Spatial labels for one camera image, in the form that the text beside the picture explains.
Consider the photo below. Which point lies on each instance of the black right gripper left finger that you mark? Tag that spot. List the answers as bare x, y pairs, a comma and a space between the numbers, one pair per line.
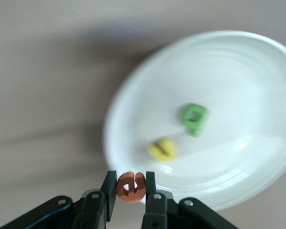
93, 210

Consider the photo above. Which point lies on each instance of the green foam letter b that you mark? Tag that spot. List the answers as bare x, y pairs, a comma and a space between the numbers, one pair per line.
200, 126

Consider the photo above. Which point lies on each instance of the beige brown plate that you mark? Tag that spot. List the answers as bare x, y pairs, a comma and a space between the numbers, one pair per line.
228, 83

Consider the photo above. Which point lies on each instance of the orange foam letter e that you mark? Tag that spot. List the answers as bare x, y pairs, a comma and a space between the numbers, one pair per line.
133, 196

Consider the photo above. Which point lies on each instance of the yellow foam letter u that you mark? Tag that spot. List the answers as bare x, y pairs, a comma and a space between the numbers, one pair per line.
162, 155

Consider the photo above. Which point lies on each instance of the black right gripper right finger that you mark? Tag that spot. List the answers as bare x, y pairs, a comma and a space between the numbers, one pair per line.
157, 210

